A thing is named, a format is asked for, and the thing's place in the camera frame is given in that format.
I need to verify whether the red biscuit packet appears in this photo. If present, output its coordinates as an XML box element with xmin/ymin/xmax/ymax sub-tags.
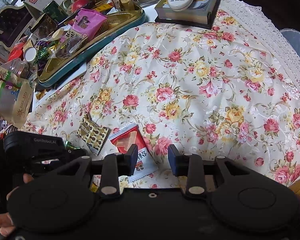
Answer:
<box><xmin>109</xmin><ymin>124</ymin><xmax>158</xmax><ymax>183</ymax></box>

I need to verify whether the gold heart chocolate packet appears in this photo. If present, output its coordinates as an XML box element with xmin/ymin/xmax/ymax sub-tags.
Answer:
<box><xmin>77</xmin><ymin>113</ymin><xmax>110</xmax><ymax>156</ymax></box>

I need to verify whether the person's left hand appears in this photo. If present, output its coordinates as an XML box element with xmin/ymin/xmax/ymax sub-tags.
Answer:
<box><xmin>0</xmin><ymin>173</ymin><xmax>34</xmax><ymax>237</ymax></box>

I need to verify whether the brown paper bag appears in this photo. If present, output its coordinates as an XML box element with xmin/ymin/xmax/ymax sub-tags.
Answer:
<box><xmin>0</xmin><ymin>66</ymin><xmax>33</xmax><ymax>129</ymax></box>

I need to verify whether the white board under tray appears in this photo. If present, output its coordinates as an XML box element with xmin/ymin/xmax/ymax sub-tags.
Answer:
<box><xmin>31</xmin><ymin>62</ymin><xmax>87</xmax><ymax>111</ymax></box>

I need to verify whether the floral tablecloth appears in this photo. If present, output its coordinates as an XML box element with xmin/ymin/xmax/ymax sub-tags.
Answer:
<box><xmin>23</xmin><ymin>0</ymin><xmax>300</xmax><ymax>188</ymax></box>

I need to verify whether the teal gold snack tray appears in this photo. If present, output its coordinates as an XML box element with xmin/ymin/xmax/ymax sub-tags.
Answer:
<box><xmin>38</xmin><ymin>5</ymin><xmax>146</xmax><ymax>88</ymax></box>

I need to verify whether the pink snack bag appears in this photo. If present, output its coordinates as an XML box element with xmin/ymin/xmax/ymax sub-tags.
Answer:
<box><xmin>70</xmin><ymin>9</ymin><xmax>107</xmax><ymax>41</ymax></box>

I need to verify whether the red apple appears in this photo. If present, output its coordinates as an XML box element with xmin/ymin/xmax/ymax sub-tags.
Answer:
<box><xmin>71</xmin><ymin>0</ymin><xmax>89</xmax><ymax>13</ymax></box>

